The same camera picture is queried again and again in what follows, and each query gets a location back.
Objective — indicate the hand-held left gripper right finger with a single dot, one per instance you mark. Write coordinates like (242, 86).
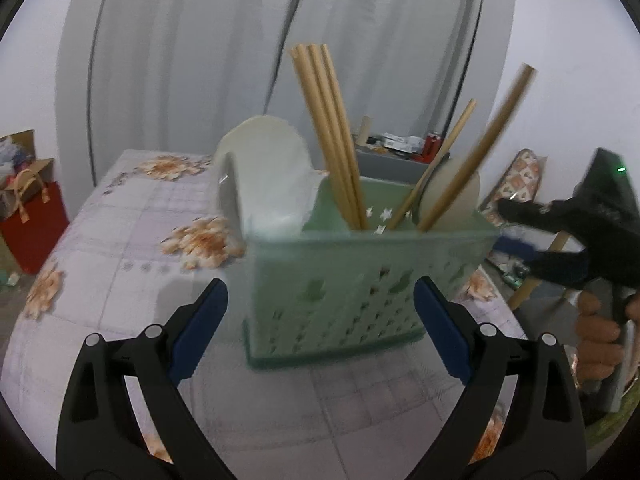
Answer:
(445, 332)

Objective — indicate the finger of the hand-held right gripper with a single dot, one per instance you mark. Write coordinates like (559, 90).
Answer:
(545, 262)
(525, 215)

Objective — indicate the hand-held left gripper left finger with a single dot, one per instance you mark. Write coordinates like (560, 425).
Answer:
(200, 330)

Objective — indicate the white plastic spoon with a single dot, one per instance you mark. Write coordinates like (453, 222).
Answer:
(457, 195)
(270, 170)

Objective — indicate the green plastic utensil holder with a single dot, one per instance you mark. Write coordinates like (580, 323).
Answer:
(350, 280)

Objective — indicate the set of wooden chopsticks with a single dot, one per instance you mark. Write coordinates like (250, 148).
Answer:
(330, 135)

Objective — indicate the person's right forearm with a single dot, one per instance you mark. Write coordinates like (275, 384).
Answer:
(607, 422)

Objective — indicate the person's right hand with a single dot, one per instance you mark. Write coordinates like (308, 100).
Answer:
(597, 332)

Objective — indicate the floral patterned cushion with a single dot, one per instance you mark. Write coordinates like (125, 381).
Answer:
(520, 180)

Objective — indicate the red bottle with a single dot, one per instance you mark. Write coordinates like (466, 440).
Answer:
(432, 146)

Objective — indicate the floral tablecloth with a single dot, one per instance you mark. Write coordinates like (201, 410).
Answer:
(125, 240)

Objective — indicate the small white boxes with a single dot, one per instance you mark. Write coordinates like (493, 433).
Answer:
(397, 143)

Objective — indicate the gray cabinet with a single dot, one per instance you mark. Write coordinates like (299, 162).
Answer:
(385, 165)

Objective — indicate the cardboard tube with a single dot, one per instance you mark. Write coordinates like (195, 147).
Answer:
(364, 131)

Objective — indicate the red gift bag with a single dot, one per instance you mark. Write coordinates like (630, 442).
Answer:
(32, 230)

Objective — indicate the cardboard box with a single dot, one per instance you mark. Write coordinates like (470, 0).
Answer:
(27, 152)

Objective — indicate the plastic bags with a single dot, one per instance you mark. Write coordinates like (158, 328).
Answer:
(9, 160)

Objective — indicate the pale gray curtain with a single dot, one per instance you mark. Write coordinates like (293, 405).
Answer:
(200, 50)

